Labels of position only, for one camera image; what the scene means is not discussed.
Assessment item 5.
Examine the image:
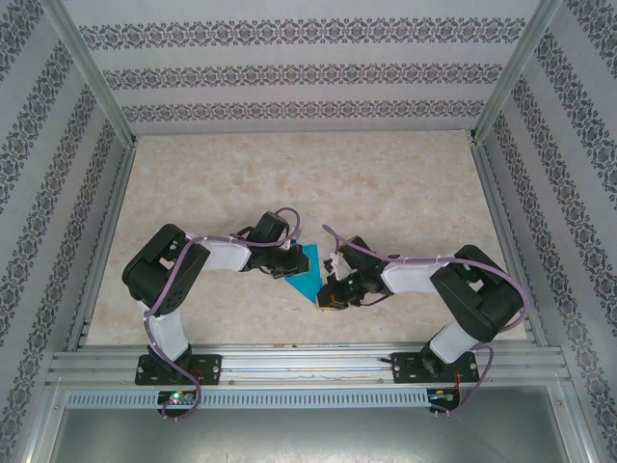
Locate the blue paper sheet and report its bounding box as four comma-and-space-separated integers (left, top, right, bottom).
282, 243, 325, 306

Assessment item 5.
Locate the grey metal sheet panel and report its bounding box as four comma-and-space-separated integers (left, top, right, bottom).
28, 383, 594, 463

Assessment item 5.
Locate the wide grooved aluminium rail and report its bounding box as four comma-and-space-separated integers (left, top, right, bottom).
45, 341, 573, 387

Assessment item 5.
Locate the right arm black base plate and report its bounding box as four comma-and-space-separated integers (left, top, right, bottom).
392, 350, 479, 386

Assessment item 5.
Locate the grey slotted cable duct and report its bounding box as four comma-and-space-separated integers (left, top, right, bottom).
65, 388, 462, 411

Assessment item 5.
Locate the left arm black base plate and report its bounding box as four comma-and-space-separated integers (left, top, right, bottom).
136, 353, 224, 387

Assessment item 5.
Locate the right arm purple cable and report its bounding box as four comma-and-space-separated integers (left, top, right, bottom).
321, 222, 529, 419

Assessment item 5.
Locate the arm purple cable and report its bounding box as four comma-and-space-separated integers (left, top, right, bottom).
143, 206, 304, 422
321, 222, 529, 419

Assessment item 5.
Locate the aluminium side rail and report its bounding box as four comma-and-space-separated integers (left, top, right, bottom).
469, 139, 550, 348
65, 142, 141, 351

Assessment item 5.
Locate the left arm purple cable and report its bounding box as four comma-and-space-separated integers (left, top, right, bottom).
143, 206, 304, 422

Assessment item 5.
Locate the aluminium frame post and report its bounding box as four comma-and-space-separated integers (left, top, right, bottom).
40, 0, 141, 146
467, 0, 565, 145

